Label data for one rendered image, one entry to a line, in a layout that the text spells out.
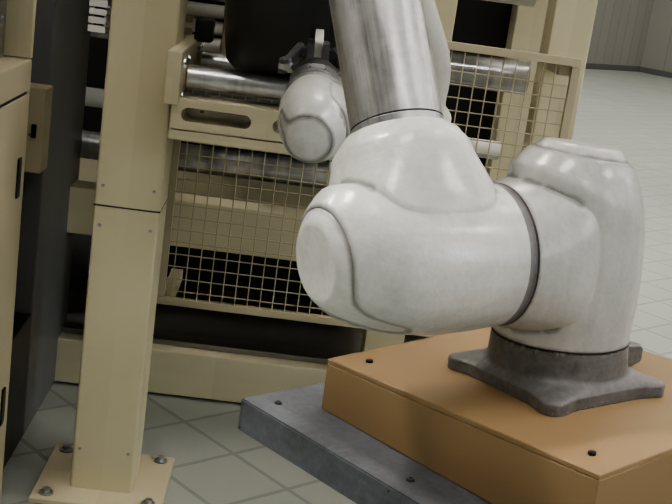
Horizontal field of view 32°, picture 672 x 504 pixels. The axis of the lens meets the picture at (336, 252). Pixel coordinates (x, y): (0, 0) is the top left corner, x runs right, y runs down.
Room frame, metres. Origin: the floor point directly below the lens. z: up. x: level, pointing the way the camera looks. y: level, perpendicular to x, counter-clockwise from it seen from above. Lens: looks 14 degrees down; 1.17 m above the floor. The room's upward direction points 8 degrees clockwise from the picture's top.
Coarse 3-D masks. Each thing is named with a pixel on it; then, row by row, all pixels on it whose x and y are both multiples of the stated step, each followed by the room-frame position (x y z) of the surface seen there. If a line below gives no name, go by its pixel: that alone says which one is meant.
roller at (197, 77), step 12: (192, 72) 2.18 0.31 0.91; (204, 72) 2.18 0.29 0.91; (216, 72) 2.19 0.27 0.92; (228, 72) 2.19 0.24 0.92; (240, 72) 2.20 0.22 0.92; (192, 84) 2.18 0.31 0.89; (204, 84) 2.18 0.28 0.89; (216, 84) 2.18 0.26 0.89; (228, 84) 2.18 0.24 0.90; (240, 84) 2.18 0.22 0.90; (252, 84) 2.19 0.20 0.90; (264, 84) 2.19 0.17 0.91; (276, 84) 2.19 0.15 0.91; (252, 96) 2.20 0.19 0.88; (264, 96) 2.19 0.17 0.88; (276, 96) 2.19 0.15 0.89
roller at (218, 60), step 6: (204, 54) 2.47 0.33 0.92; (210, 54) 2.47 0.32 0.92; (216, 54) 2.47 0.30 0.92; (222, 54) 2.48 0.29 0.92; (204, 60) 2.46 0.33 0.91; (210, 60) 2.46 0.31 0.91; (216, 60) 2.46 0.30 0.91; (222, 60) 2.46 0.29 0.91; (210, 66) 2.46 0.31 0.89; (216, 66) 2.46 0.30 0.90; (222, 66) 2.46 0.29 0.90; (228, 66) 2.46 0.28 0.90
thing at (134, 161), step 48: (144, 0) 2.25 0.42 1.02; (144, 48) 2.25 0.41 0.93; (144, 96) 2.25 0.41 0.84; (144, 144) 2.25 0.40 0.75; (96, 192) 2.25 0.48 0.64; (144, 192) 2.25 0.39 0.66; (96, 240) 2.25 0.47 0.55; (144, 240) 2.25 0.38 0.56; (96, 288) 2.25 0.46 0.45; (144, 288) 2.25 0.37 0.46; (96, 336) 2.25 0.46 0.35; (144, 336) 2.26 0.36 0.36; (96, 384) 2.25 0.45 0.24; (144, 384) 2.30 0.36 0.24; (96, 432) 2.25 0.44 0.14; (96, 480) 2.25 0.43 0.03
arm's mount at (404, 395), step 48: (480, 336) 1.43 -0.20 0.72; (336, 384) 1.27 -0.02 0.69; (384, 384) 1.22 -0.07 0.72; (432, 384) 1.23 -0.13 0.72; (480, 384) 1.24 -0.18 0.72; (384, 432) 1.21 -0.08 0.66; (432, 432) 1.16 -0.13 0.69; (480, 432) 1.12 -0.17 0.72; (528, 432) 1.11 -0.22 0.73; (576, 432) 1.12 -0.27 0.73; (624, 432) 1.13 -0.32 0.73; (480, 480) 1.11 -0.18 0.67; (528, 480) 1.07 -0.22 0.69; (576, 480) 1.03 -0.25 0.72; (624, 480) 1.04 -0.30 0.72
